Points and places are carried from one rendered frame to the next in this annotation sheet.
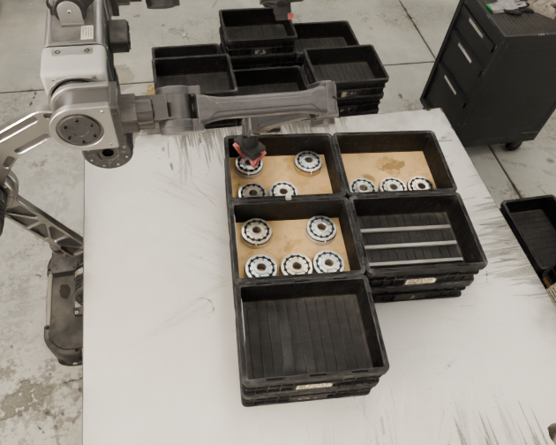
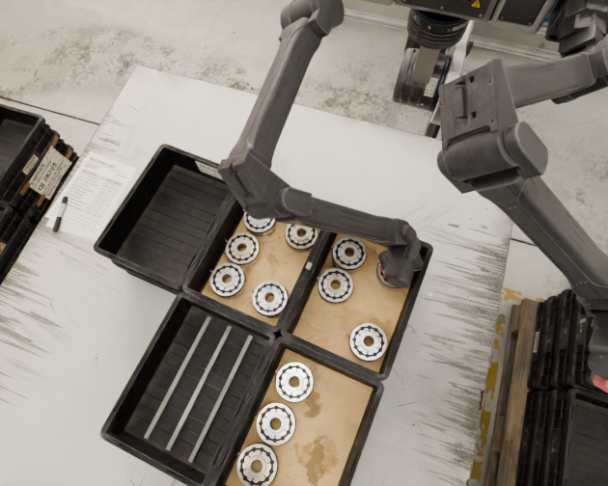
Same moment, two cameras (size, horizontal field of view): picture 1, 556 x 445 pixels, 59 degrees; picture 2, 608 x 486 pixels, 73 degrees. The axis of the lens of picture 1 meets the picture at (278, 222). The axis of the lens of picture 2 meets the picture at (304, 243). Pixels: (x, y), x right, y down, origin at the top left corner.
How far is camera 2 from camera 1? 130 cm
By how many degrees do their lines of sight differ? 52
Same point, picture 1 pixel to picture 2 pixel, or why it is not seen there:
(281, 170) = (373, 307)
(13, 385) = not seen: hidden behind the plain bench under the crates
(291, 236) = (283, 269)
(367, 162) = (339, 428)
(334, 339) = (164, 246)
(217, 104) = (288, 39)
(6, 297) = not seen: hidden behind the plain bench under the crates
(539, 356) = (35, 463)
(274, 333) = (201, 204)
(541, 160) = not seen: outside the picture
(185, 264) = (326, 191)
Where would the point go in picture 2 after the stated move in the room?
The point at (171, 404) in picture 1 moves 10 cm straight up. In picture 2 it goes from (217, 139) to (210, 122)
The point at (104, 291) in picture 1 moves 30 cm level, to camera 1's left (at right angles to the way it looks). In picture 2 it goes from (332, 127) to (375, 78)
